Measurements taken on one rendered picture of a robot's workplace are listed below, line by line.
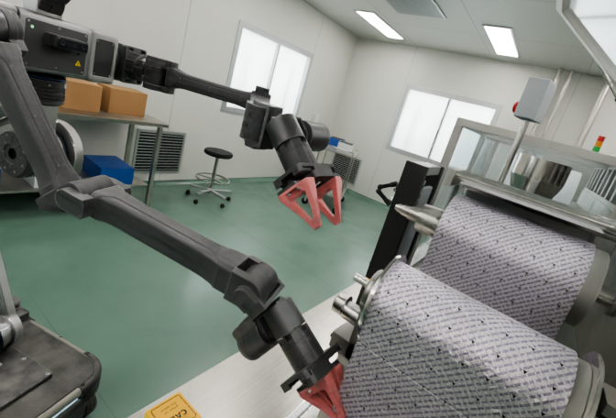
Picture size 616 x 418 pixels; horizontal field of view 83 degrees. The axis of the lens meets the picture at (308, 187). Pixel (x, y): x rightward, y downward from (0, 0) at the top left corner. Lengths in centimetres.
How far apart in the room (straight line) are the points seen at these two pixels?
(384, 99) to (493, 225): 598
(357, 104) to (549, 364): 647
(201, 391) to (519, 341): 59
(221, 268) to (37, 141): 45
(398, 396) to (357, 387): 6
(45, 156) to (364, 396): 71
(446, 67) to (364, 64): 149
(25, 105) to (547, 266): 99
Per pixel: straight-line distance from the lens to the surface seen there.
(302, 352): 61
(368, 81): 684
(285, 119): 61
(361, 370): 58
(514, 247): 71
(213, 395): 84
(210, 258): 62
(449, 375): 53
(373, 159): 660
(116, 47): 135
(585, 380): 55
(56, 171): 84
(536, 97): 104
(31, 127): 86
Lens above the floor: 151
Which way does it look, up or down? 14 degrees down
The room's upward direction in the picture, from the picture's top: 16 degrees clockwise
